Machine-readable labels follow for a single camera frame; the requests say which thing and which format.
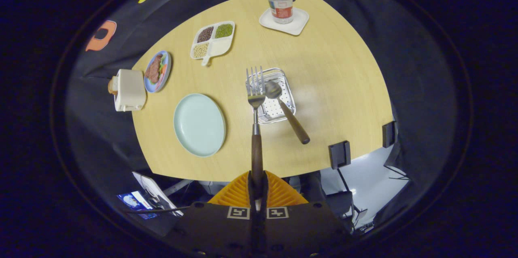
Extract brown meat with vegetables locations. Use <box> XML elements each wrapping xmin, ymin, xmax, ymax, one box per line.
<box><xmin>146</xmin><ymin>53</ymin><xmax>168</xmax><ymax>91</ymax></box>

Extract white square coaster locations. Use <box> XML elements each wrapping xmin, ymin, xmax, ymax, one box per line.
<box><xmin>259</xmin><ymin>6</ymin><xmax>310</xmax><ymax>36</ymax></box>

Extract white divided bean tray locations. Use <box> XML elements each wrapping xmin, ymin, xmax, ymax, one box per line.
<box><xmin>190</xmin><ymin>21</ymin><xmax>236</xmax><ymax>67</ymax></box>

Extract white flat board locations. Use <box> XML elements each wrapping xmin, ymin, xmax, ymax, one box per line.
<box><xmin>132</xmin><ymin>171</ymin><xmax>183</xmax><ymax>216</ymax></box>

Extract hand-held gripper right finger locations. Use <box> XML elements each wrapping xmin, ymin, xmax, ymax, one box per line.
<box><xmin>258</xmin><ymin>171</ymin><xmax>351</xmax><ymax>258</ymax></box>

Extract black metal stand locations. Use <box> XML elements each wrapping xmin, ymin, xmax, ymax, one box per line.
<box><xmin>328</xmin><ymin>168</ymin><xmax>369</xmax><ymax>234</ymax></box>
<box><xmin>383</xmin><ymin>149</ymin><xmax>410</xmax><ymax>181</ymax></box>

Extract blue plate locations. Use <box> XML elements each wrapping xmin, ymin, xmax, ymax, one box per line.
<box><xmin>144</xmin><ymin>51</ymin><xmax>172</xmax><ymax>93</ymax></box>

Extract wooden handled metal fork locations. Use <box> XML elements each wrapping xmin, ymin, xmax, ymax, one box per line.
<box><xmin>246</xmin><ymin>66</ymin><xmax>266</xmax><ymax>199</ymax></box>

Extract light green plate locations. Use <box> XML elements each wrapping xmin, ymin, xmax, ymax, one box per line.
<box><xmin>173</xmin><ymin>93</ymin><xmax>226</xmax><ymax>158</ymax></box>

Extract wooden handled metal spoon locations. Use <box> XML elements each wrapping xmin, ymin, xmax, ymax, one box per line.
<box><xmin>265</xmin><ymin>80</ymin><xmax>311</xmax><ymax>145</ymax></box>

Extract perforated metal basket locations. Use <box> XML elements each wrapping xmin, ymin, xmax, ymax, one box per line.
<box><xmin>246</xmin><ymin>68</ymin><xmax>296</xmax><ymax>125</ymax></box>

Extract black table clamp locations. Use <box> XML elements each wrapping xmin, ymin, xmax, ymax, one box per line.
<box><xmin>382</xmin><ymin>121</ymin><xmax>397</xmax><ymax>148</ymax></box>
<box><xmin>328</xmin><ymin>141</ymin><xmax>351</xmax><ymax>170</ymax></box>

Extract white toaster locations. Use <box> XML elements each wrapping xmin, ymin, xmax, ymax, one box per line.
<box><xmin>114</xmin><ymin>69</ymin><xmax>147</xmax><ymax>112</ymax></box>

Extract lit blue screen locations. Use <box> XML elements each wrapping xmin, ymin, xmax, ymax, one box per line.
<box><xmin>117</xmin><ymin>191</ymin><xmax>159</xmax><ymax>220</ymax></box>

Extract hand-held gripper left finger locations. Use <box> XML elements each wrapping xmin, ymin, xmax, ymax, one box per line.
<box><xmin>173</xmin><ymin>171</ymin><xmax>259</xmax><ymax>258</ymax></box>

